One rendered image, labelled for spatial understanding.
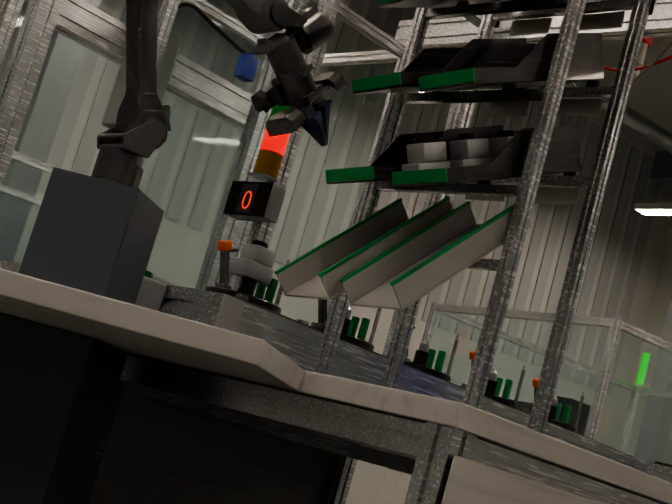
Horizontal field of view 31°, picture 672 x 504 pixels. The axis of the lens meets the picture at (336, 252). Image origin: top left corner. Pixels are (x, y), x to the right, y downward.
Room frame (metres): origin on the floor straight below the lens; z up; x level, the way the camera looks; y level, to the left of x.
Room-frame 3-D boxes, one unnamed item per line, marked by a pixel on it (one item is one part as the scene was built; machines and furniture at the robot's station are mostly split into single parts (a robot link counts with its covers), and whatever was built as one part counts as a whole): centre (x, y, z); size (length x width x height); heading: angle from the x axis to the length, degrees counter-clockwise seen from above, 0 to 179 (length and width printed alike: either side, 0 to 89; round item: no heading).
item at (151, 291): (2.03, 0.35, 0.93); 0.21 x 0.07 x 0.06; 43
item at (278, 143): (2.34, 0.18, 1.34); 0.05 x 0.05 x 0.05
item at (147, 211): (1.82, 0.36, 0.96); 0.14 x 0.14 x 0.20; 80
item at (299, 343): (2.45, -0.22, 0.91); 1.24 x 0.33 x 0.10; 133
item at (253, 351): (1.81, 0.31, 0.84); 0.90 x 0.70 x 0.03; 170
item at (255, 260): (2.13, 0.13, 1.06); 0.08 x 0.04 x 0.07; 133
